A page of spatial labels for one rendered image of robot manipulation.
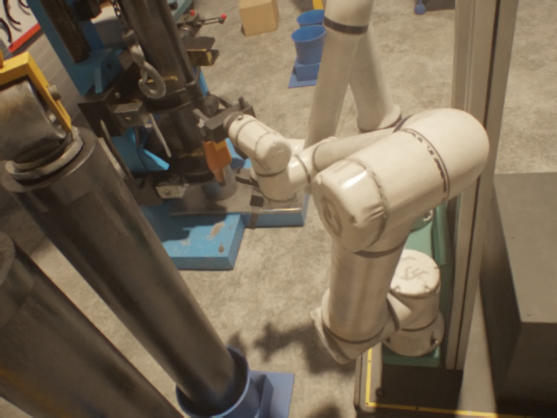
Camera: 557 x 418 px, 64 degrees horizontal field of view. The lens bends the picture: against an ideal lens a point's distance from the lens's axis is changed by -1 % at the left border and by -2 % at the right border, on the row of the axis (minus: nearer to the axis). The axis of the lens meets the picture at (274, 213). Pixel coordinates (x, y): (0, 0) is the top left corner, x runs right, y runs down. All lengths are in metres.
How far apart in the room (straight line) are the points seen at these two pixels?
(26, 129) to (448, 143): 0.74
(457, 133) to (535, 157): 2.46
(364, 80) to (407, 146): 0.87
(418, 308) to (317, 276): 1.31
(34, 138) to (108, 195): 0.19
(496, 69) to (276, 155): 0.48
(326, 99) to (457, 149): 0.72
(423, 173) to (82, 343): 0.72
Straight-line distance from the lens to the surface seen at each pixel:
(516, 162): 3.03
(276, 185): 1.11
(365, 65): 1.43
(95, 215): 1.04
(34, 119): 0.95
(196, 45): 2.60
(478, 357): 1.82
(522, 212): 1.54
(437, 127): 0.63
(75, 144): 1.01
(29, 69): 0.96
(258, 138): 1.06
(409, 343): 1.31
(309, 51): 3.90
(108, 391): 1.09
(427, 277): 1.16
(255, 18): 5.12
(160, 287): 1.24
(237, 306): 2.44
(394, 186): 0.57
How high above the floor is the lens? 1.93
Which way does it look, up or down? 43 degrees down
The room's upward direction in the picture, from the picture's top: 18 degrees counter-clockwise
